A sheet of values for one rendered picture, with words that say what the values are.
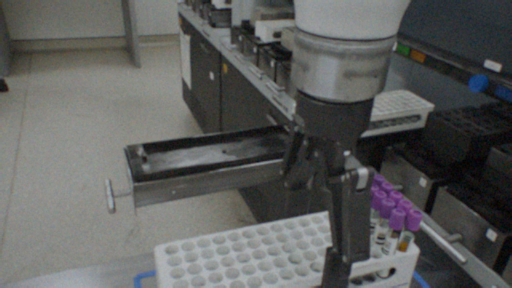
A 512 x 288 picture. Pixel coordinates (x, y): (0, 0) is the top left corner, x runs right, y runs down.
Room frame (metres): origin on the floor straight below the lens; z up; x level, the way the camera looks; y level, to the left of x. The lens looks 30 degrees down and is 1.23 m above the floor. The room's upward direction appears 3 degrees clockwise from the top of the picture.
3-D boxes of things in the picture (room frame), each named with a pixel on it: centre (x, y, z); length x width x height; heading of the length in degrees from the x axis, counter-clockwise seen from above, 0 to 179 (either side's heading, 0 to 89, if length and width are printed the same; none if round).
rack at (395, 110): (0.86, -0.22, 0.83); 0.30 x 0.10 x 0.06; 113
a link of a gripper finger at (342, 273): (0.32, -0.10, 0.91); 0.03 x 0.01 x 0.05; 21
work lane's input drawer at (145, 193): (0.79, -0.05, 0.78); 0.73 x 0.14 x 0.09; 113
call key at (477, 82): (0.70, -0.36, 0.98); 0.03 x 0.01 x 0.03; 23
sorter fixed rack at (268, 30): (1.58, -0.12, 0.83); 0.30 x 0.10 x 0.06; 113
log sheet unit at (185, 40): (2.46, 0.48, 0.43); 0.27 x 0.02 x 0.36; 23
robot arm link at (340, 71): (0.39, -0.07, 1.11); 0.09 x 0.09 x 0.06
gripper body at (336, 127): (0.39, -0.07, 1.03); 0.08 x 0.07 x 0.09; 21
